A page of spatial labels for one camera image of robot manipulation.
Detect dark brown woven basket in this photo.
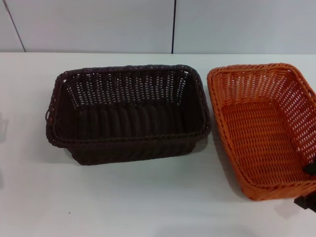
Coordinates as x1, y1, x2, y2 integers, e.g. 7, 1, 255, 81
44, 64, 212, 166

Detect orange woven basket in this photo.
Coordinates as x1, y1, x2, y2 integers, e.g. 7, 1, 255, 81
206, 63, 316, 202

